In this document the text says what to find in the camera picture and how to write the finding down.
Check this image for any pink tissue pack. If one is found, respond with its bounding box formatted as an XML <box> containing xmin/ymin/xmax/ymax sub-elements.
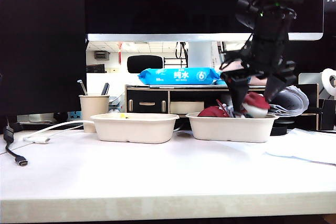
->
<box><xmin>214</xmin><ymin>60</ymin><xmax>268</xmax><ymax>86</ymax></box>

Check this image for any beige sticky note block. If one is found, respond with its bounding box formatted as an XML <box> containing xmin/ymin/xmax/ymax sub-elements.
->
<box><xmin>170</xmin><ymin>101</ymin><xmax>205</xmax><ymax>114</ymax></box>

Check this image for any black office chair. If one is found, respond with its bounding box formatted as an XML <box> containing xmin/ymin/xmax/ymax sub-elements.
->
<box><xmin>127</xmin><ymin>55</ymin><xmax>163</xmax><ymax>74</ymax></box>

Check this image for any white cable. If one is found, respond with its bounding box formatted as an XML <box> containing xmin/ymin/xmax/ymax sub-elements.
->
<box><xmin>23</xmin><ymin>120</ymin><xmax>96</xmax><ymax>145</ymax></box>

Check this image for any white paper sheet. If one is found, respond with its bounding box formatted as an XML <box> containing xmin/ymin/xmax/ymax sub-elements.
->
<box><xmin>265</xmin><ymin>128</ymin><xmax>336</xmax><ymax>166</ymax></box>

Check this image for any black drawer wooden handle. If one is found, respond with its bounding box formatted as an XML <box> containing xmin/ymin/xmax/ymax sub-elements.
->
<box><xmin>128</xmin><ymin>91</ymin><xmax>168</xmax><ymax>114</ymax></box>

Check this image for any wooden desk organizer shelf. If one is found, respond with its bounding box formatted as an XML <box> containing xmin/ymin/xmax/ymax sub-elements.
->
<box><xmin>124</xmin><ymin>84</ymin><xmax>277</xmax><ymax>116</ymax></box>

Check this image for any red and white carton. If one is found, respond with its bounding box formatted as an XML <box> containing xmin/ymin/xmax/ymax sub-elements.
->
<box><xmin>211</xmin><ymin>41</ymin><xmax>228</xmax><ymax>68</ymax></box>

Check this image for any black partition panel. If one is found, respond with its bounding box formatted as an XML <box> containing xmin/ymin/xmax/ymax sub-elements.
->
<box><xmin>0</xmin><ymin>0</ymin><xmax>87</xmax><ymax>133</ymax></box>

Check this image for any silver power strip blue socket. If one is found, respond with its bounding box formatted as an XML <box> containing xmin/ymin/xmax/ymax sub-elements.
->
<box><xmin>17</xmin><ymin>111</ymin><xmax>82</xmax><ymax>125</ymax></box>

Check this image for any beige paper cup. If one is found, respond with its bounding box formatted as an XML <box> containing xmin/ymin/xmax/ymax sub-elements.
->
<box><xmin>79</xmin><ymin>94</ymin><xmax>110</xmax><ymax>134</ymax></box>

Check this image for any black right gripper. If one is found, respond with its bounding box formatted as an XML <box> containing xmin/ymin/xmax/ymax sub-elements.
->
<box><xmin>219</xmin><ymin>60</ymin><xmax>298</xmax><ymax>116</ymax></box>

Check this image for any white jar doll blue guitar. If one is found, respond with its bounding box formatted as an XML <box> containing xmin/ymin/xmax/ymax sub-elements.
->
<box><xmin>241</xmin><ymin>92</ymin><xmax>271</xmax><ymax>119</ymax></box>

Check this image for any red hanging knot ornament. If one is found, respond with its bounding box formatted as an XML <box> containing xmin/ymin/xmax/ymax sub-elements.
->
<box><xmin>116</xmin><ymin>42</ymin><xmax>123</xmax><ymax>65</ymax></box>

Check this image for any blue wet wipes pack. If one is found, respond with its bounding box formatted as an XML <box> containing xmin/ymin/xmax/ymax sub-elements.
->
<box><xmin>137</xmin><ymin>67</ymin><xmax>221</xmax><ymax>86</ymax></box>

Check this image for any white tape roll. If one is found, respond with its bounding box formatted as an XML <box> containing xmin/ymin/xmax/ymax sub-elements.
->
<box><xmin>321</xmin><ymin>68</ymin><xmax>336</xmax><ymax>90</ymax></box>

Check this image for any black round knob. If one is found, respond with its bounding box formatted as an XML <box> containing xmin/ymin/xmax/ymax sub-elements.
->
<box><xmin>54</xmin><ymin>111</ymin><xmax>68</xmax><ymax>122</ymax></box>

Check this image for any white jar doll black lettering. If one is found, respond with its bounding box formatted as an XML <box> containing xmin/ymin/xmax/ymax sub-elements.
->
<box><xmin>197</xmin><ymin>99</ymin><xmax>236</xmax><ymax>118</ymax></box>

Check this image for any black AOC monitor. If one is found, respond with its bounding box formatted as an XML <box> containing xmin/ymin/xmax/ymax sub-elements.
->
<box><xmin>323</xmin><ymin>0</ymin><xmax>336</xmax><ymax>70</ymax></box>

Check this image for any silver-bezel computer monitor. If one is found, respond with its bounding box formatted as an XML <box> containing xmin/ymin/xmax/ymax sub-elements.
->
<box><xmin>83</xmin><ymin>0</ymin><xmax>324</xmax><ymax>69</ymax></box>

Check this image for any silver pen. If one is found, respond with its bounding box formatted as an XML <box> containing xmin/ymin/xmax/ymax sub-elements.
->
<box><xmin>77</xmin><ymin>79</ymin><xmax>88</xmax><ymax>96</ymax></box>

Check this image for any beige paper box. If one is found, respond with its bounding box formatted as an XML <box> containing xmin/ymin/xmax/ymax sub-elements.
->
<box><xmin>185</xmin><ymin>112</ymin><xmax>279</xmax><ymax>143</ymax></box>
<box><xmin>90</xmin><ymin>113</ymin><xmax>181</xmax><ymax>144</ymax></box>

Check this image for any black USB cable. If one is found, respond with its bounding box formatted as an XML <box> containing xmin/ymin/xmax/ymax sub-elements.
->
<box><xmin>3</xmin><ymin>123</ymin><xmax>29</xmax><ymax>167</ymax></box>

